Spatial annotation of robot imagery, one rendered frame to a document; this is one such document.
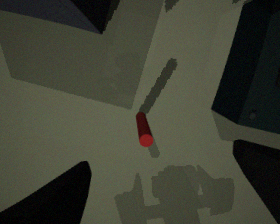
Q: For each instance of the dark red peg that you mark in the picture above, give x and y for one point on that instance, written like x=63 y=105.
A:
x=145 y=135

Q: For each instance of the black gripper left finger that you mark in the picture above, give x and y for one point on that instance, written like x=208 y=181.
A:
x=62 y=201

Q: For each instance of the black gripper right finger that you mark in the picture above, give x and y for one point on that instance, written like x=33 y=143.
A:
x=261 y=166

